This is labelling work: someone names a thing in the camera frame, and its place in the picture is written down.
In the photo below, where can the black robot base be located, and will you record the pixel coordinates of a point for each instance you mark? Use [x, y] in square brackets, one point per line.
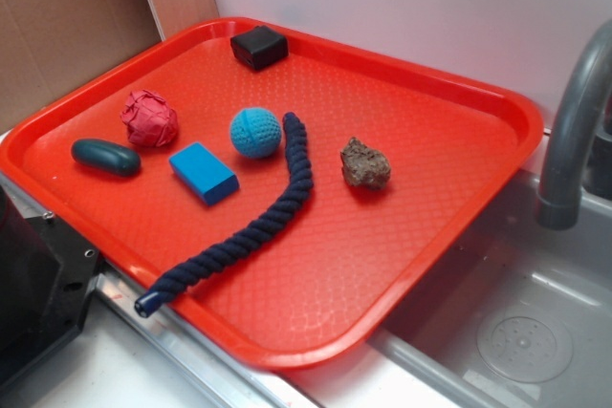
[48, 275]

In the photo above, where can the blue dimpled ball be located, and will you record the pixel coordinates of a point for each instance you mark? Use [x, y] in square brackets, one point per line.
[255, 133]

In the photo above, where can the crumpled red paper ball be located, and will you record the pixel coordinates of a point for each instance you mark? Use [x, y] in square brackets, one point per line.
[149, 120]

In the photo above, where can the red plastic tray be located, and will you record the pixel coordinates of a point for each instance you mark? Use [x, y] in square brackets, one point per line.
[351, 253]

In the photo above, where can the brown rough rock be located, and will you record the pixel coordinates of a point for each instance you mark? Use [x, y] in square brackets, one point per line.
[362, 166]

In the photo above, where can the blue rectangular block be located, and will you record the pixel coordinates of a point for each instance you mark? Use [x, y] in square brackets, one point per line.
[204, 174]

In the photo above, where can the black square block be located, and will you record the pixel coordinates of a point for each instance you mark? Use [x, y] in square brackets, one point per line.
[260, 47]

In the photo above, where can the dark teal oval capsule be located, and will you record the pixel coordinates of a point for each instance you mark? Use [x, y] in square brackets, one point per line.
[106, 156]

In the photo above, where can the grey curved faucet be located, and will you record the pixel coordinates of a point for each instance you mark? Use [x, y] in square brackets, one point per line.
[578, 155]

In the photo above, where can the grey plastic sink basin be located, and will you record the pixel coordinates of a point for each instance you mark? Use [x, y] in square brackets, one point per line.
[512, 315]

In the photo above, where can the brown cardboard panel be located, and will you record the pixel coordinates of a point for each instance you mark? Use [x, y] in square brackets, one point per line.
[51, 47]

